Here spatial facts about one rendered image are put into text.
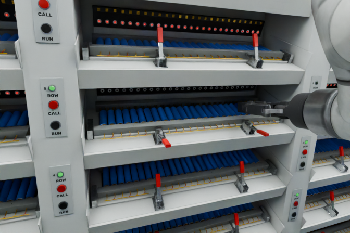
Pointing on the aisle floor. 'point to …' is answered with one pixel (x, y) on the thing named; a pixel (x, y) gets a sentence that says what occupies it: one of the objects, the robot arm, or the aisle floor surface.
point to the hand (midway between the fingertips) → (250, 106)
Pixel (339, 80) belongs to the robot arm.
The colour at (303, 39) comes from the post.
